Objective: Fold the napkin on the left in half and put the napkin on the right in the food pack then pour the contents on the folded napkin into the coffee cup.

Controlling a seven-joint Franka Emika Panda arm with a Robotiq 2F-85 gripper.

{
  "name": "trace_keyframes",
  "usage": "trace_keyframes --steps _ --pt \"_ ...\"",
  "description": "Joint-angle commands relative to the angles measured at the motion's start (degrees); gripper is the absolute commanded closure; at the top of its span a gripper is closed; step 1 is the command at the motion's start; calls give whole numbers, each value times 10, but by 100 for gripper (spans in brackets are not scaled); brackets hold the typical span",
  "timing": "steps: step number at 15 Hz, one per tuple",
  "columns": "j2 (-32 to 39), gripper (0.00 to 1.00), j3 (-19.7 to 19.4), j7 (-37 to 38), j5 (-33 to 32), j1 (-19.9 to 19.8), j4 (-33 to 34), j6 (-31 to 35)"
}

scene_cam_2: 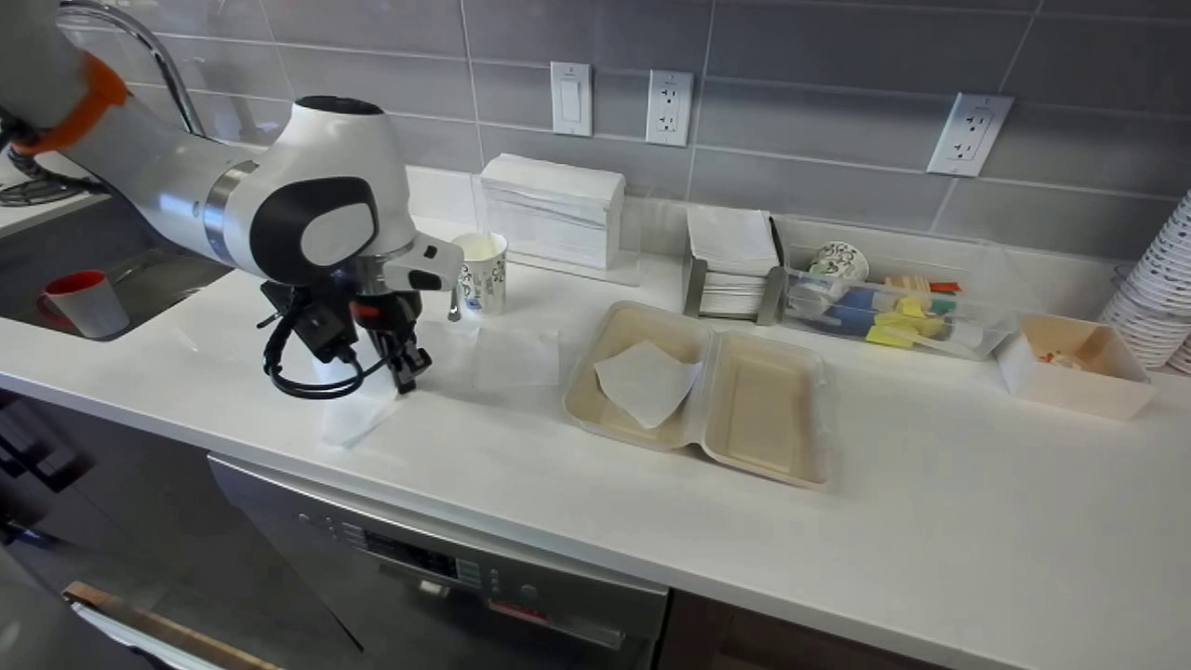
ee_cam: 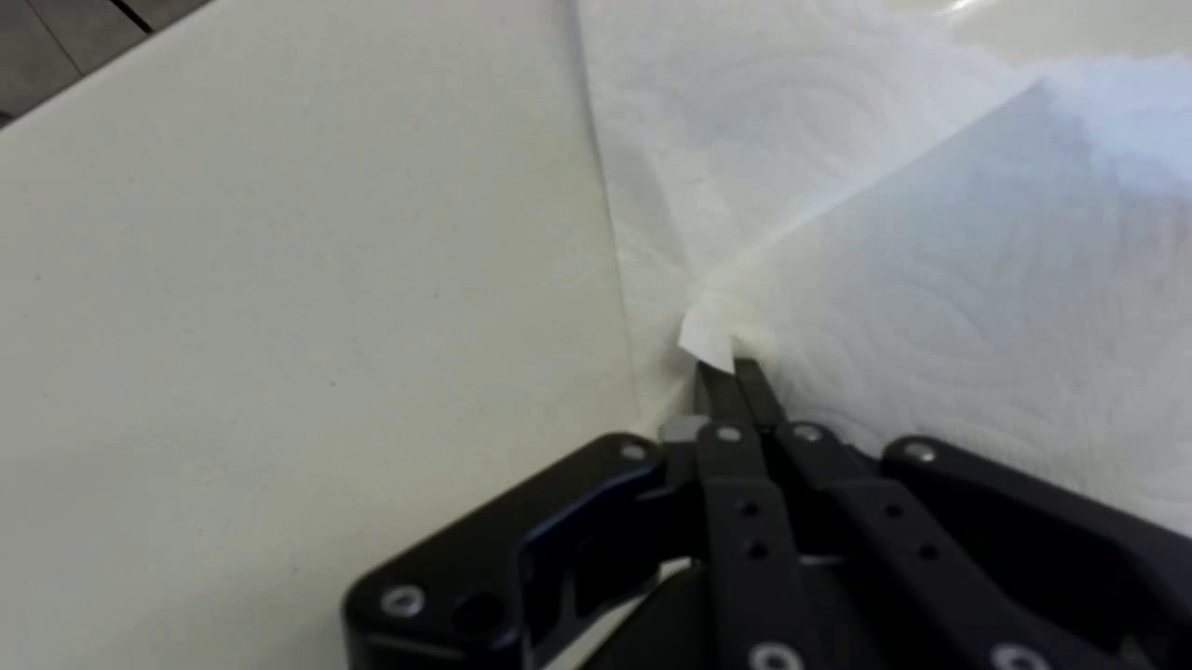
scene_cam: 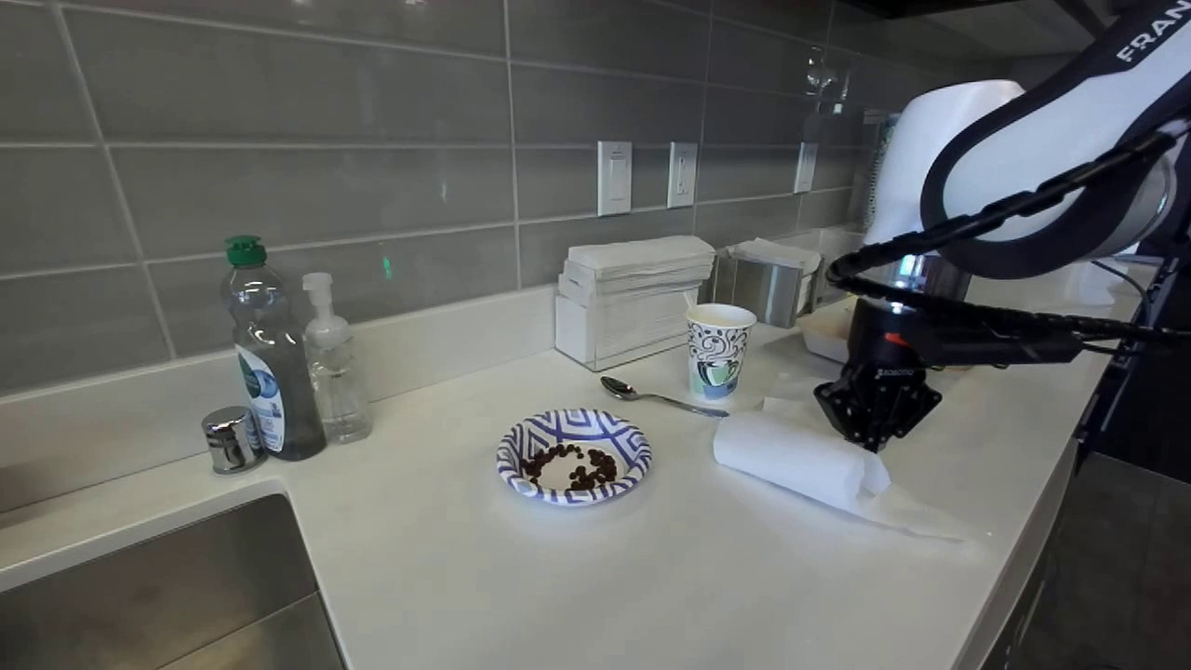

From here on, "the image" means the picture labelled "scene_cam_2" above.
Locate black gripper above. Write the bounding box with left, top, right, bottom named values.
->
left=257, top=276, right=434, bottom=400

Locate white wall outlet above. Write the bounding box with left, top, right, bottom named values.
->
left=923, top=89, right=1017, bottom=183
left=641, top=69, right=696, bottom=152

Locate white container with orange items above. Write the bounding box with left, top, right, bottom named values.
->
left=992, top=309, right=1160, bottom=427

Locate beige clamshell food container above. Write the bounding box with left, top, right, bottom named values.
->
left=562, top=298, right=837, bottom=493

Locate white light switch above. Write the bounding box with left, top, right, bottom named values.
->
left=546, top=56, right=599, bottom=142

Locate large embossed white paper towel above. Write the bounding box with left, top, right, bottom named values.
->
left=311, top=332, right=439, bottom=455

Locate metal napkin holder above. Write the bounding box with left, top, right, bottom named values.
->
left=678, top=200, right=788, bottom=332

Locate curved chrome faucet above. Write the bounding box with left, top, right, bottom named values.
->
left=52, top=0, right=213, bottom=142

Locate stainless steel dishwasher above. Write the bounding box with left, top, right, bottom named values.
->
left=200, top=450, right=675, bottom=670

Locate red plastic cup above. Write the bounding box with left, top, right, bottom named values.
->
left=36, top=265, right=129, bottom=347

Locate stainless steel sink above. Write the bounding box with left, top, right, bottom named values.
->
left=0, top=194, right=241, bottom=344

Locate patterned paper cup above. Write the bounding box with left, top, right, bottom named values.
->
left=450, top=228, right=515, bottom=322

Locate white folded napkin stack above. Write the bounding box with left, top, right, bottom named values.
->
left=477, top=151, right=634, bottom=276

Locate black corrugated cable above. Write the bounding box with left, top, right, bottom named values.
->
left=257, top=293, right=391, bottom=405

